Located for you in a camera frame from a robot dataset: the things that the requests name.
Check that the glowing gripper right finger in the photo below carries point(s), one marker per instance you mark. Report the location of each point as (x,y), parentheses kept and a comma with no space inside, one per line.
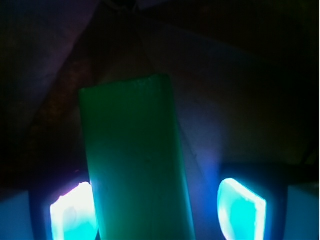
(241,212)

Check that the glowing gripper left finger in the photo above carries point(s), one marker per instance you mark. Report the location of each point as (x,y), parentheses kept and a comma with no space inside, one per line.
(73,215)

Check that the brown paper bag tray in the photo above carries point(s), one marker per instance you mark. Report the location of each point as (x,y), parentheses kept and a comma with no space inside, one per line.
(245,75)

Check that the green rectangular block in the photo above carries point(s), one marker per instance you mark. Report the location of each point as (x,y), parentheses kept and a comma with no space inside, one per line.
(135,160)

